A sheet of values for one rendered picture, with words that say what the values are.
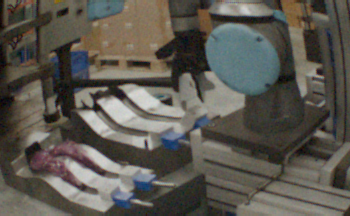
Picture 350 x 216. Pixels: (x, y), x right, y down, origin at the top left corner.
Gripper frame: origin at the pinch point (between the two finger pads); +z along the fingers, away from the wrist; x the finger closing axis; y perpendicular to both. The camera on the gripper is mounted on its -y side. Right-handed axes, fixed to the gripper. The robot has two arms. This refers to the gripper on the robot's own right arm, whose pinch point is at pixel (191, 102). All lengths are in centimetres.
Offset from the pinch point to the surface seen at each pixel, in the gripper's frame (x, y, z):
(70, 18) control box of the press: 17, -85, -25
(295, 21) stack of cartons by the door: 623, -291, 80
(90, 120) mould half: -16.2, -24.8, 3.3
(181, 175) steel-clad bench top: -12.0, 5.4, 14.6
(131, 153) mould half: -17.7, -5.6, 8.4
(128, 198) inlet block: -37.4, 14.2, 7.9
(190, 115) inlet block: -2.4, 1.5, 2.4
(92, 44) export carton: 289, -453, 70
